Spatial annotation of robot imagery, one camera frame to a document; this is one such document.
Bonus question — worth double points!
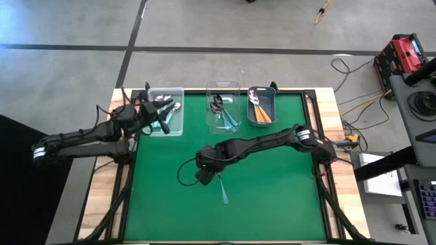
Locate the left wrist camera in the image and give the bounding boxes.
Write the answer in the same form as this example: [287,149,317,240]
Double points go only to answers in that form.
[141,101,158,120]

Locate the clear plastic bin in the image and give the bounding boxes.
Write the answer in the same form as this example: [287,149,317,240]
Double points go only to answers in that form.
[205,80,243,135]

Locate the white paper sheet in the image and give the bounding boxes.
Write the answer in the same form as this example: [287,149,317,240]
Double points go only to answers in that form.
[359,152,403,197]

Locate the dark keyboard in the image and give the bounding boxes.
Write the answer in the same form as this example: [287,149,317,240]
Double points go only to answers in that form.
[418,180,436,221]

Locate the black pole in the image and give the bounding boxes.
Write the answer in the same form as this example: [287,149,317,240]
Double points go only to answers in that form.
[405,57,436,86]

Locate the black coiled cable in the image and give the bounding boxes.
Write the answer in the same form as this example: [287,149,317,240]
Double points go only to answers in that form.
[407,91,436,123]

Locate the black braided cable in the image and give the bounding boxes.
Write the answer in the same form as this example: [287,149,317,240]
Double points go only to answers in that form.
[176,157,202,187]

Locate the blue-grey plastic bin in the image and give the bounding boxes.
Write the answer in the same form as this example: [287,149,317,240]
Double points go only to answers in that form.
[247,86,277,127]

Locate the yellow floor cable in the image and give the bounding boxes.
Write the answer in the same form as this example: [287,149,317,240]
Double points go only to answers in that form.
[339,93,388,118]

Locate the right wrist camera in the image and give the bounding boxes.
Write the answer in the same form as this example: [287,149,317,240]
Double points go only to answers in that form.
[203,145,225,161]

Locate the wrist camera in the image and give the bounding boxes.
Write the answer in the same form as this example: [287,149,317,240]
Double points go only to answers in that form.
[141,101,158,120]
[203,145,225,161]

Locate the grey side desk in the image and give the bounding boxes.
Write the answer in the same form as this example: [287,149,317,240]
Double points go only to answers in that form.
[389,73,436,167]

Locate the yellow cable with plug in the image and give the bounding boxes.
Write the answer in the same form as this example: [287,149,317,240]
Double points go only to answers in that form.
[313,0,333,27]

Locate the red tool case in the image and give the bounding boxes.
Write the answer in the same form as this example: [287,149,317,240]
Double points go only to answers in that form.
[373,33,429,82]

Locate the translucent white plastic bin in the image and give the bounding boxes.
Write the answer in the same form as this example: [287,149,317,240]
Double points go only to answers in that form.
[144,86,185,137]

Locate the green table mat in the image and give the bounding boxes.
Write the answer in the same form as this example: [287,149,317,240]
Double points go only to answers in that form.
[124,92,327,242]

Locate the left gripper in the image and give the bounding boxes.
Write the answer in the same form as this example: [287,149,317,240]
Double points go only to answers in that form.
[138,91,174,135]

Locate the black floor cable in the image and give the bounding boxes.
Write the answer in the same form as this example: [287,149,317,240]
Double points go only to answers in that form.
[330,56,375,93]

